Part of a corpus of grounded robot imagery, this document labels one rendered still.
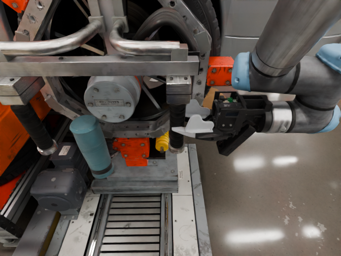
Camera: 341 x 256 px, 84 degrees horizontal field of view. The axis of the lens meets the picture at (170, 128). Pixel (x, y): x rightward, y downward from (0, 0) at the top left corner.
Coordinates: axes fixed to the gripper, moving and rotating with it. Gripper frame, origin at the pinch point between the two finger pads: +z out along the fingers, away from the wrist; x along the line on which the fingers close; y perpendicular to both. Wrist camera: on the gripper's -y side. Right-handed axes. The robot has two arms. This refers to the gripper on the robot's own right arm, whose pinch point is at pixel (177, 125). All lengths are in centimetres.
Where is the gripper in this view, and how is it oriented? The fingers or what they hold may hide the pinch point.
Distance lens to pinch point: 45.1
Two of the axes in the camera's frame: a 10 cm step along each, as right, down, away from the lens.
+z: -10.0, 0.1, -0.1
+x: 0.1, 6.8, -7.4
